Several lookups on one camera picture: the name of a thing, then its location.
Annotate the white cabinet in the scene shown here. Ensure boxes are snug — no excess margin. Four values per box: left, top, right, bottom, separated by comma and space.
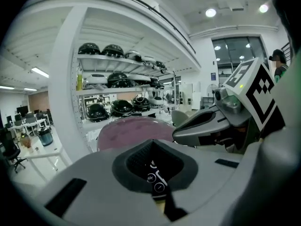
180, 82, 202, 111

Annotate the person's head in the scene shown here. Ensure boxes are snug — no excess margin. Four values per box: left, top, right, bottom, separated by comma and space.
269, 48, 288, 67

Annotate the yellow green bottle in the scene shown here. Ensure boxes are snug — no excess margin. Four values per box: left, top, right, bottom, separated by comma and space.
76, 73, 84, 91

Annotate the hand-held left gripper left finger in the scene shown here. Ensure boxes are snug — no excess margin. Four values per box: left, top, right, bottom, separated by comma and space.
35, 139, 170, 226

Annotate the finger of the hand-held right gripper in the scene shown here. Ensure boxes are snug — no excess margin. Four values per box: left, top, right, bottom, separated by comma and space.
173, 118, 230, 147

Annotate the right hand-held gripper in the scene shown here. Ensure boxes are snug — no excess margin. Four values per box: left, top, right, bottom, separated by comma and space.
178, 57, 286, 154

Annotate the ceiling strip light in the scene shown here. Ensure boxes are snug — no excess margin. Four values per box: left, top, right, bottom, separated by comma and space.
30, 66, 50, 79

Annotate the person's green printed jersey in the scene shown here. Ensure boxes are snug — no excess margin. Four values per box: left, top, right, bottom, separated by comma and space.
273, 64, 290, 84

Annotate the grey shell chair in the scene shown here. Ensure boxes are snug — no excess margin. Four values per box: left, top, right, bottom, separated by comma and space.
171, 109, 191, 128

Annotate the dried plant bunch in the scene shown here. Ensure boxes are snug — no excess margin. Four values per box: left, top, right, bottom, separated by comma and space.
20, 135, 34, 154

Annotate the purple rice cooker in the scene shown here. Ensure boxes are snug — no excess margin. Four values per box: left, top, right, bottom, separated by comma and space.
96, 116, 176, 200

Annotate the ceiling air vent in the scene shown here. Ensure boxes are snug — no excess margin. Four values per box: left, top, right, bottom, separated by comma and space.
216, 0, 246, 12

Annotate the large glass window wall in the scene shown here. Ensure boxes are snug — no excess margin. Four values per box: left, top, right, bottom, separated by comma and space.
211, 35, 270, 90

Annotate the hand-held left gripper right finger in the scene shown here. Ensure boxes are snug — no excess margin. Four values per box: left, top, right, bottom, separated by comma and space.
152, 139, 243, 222

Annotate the white office desk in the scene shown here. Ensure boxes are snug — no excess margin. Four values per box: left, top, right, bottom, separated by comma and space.
9, 147, 63, 182

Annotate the blue electric pot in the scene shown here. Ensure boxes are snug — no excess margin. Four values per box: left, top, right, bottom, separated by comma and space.
37, 127, 54, 147

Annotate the black office chair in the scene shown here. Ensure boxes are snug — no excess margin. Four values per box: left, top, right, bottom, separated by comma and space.
0, 127, 27, 174

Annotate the row of desks with monitors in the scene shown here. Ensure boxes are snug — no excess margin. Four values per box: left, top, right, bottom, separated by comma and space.
4, 105, 52, 138

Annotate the white metal shelving rack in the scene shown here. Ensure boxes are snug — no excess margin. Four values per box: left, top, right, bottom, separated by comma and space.
71, 46, 179, 153

